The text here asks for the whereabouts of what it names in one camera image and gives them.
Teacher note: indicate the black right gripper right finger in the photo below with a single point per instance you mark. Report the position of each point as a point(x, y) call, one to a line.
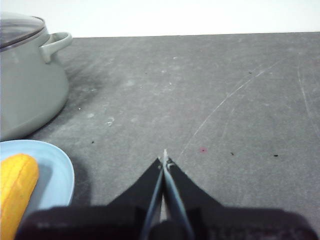
point(185, 192)

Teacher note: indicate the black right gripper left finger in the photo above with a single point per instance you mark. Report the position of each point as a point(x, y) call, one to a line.
point(147, 190)

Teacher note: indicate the yellow corn cob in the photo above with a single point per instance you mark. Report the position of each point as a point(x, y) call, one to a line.
point(17, 185)

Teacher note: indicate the glass lid with green knob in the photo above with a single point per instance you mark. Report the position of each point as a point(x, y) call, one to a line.
point(20, 30)

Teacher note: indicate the blue round plate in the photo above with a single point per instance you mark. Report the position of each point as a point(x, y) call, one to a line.
point(55, 175)

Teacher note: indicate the pale green electric steamer pot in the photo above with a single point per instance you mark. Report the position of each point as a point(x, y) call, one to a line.
point(30, 95)

